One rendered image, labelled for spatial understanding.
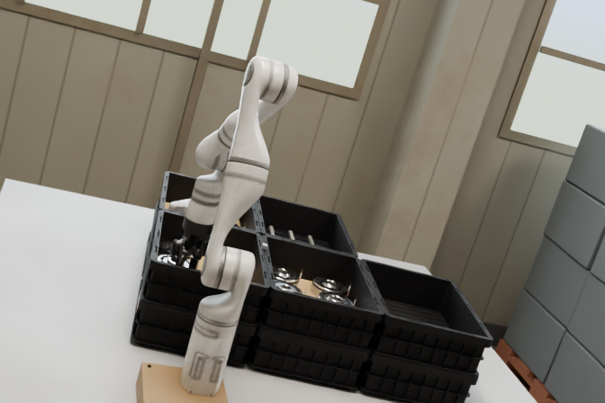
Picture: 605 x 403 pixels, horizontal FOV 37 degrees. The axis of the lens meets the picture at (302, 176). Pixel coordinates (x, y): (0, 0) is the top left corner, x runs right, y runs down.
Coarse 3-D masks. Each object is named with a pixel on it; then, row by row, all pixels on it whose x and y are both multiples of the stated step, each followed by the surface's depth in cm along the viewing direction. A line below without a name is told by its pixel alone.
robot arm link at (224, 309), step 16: (240, 256) 189; (224, 272) 187; (240, 272) 187; (224, 288) 189; (240, 288) 188; (208, 304) 192; (224, 304) 191; (240, 304) 190; (208, 320) 190; (224, 320) 190
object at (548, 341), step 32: (576, 160) 426; (576, 192) 419; (576, 224) 413; (544, 256) 434; (576, 256) 408; (544, 288) 429; (576, 288) 405; (512, 320) 448; (544, 320) 422; (576, 320) 398; (512, 352) 442; (544, 352) 416; (576, 352) 392; (544, 384) 413; (576, 384) 387
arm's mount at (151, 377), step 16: (144, 368) 199; (160, 368) 201; (176, 368) 203; (144, 384) 193; (160, 384) 195; (176, 384) 196; (144, 400) 187; (160, 400) 189; (176, 400) 190; (192, 400) 192; (208, 400) 194; (224, 400) 195
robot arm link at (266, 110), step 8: (288, 72) 194; (296, 72) 195; (288, 80) 193; (296, 80) 194; (288, 88) 193; (280, 96) 194; (288, 96) 194; (264, 104) 202; (272, 104) 200; (280, 104) 197; (264, 112) 202; (272, 112) 201; (232, 120) 206; (264, 120) 203; (224, 128) 209; (232, 128) 207; (224, 136) 209; (232, 136) 208
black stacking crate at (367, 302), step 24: (288, 264) 259; (312, 264) 259; (336, 264) 260; (360, 288) 247; (264, 312) 224; (288, 312) 222; (312, 312) 223; (312, 336) 225; (336, 336) 225; (360, 336) 226
